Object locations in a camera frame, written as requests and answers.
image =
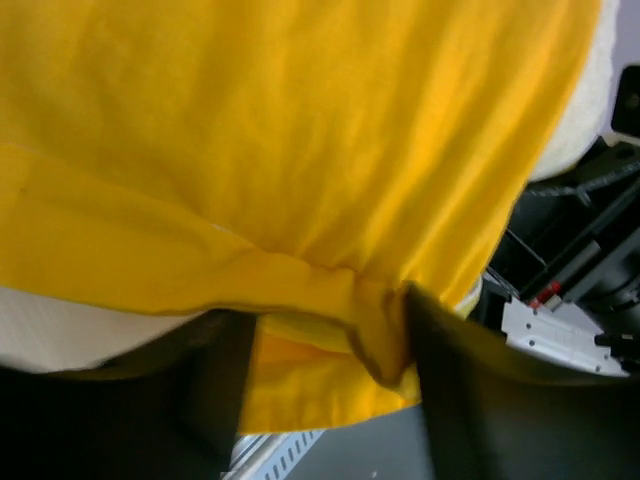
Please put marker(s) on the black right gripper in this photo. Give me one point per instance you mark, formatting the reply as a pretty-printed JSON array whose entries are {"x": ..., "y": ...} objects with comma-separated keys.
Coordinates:
[{"x": 574, "y": 239}]

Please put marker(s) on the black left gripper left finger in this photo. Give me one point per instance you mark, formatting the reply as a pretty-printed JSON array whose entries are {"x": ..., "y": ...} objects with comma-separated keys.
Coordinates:
[{"x": 168, "y": 409}]

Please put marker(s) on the white slotted cable duct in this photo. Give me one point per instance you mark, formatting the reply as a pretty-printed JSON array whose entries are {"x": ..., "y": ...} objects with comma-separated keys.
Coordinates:
[{"x": 269, "y": 456}]

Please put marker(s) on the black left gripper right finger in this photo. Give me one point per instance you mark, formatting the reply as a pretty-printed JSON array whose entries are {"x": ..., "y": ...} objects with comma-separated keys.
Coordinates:
[{"x": 493, "y": 412}]

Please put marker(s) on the white pillow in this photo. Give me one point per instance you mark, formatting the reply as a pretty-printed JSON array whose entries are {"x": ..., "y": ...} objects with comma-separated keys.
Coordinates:
[{"x": 546, "y": 69}]

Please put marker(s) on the yellow Pikachu pillowcase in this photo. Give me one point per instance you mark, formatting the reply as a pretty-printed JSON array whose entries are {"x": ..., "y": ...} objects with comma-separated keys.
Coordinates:
[{"x": 291, "y": 158}]

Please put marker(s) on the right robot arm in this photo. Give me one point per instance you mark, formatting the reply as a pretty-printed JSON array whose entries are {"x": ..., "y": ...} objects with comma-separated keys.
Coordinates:
[{"x": 625, "y": 102}]

